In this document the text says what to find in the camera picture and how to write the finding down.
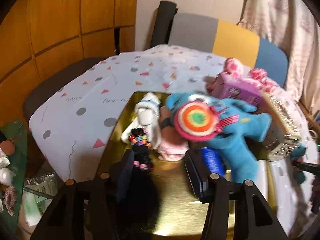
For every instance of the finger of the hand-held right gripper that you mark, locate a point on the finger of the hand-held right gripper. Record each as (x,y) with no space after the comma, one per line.
(298,153)
(300,177)

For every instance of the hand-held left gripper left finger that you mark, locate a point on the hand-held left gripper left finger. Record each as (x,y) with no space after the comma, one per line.
(125,177)

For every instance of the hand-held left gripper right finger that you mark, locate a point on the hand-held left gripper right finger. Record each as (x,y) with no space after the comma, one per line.
(195,180)

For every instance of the gold metal tray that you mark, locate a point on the gold metal tray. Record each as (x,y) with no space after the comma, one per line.
(175,177)

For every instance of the blue tissue pack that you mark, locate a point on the blue tissue pack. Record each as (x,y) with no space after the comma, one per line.
(212,160)

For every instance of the black braid with coloured beads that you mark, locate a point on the black braid with coloured beads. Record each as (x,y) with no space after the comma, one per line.
(141,155)

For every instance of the pink sock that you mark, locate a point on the pink sock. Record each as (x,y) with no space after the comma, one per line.
(172,150)

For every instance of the cream sock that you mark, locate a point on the cream sock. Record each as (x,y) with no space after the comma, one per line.
(155,137)

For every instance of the blue plush toy with lollipop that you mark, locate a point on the blue plush toy with lollipop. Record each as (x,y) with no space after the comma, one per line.
(235,135)

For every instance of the silver embossed tissue box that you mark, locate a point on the silver embossed tissue box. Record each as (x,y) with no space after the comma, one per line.
(285,125)

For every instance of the purple cardboard box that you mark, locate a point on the purple cardboard box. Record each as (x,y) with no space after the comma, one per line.
(240,90)

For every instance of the pink spotted plush toy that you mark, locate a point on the pink spotted plush toy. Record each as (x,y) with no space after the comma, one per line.
(232,66)

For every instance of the green glass table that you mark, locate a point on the green glass table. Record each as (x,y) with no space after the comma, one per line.
(18,140)

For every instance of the brown round object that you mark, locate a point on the brown round object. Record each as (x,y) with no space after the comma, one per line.
(7,148)

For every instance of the pale printed curtain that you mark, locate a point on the pale printed curtain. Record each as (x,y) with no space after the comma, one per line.
(287,30)

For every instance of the grey yellow blue chair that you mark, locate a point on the grey yellow blue chair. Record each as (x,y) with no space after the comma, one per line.
(235,40)

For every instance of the black rolled mat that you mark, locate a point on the black rolled mat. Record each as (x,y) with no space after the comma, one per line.
(162,25)

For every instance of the wooden wardrobe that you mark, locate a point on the wooden wardrobe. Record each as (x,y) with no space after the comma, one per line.
(62,17)

